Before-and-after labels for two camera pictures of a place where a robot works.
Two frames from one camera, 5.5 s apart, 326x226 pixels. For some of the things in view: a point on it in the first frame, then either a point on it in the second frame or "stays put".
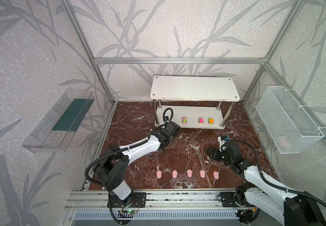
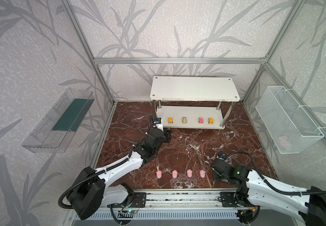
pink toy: [189, 173] stays put
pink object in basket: [284, 141] stays put
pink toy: [202, 173] stays put
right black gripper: [218, 154] to [216, 165]
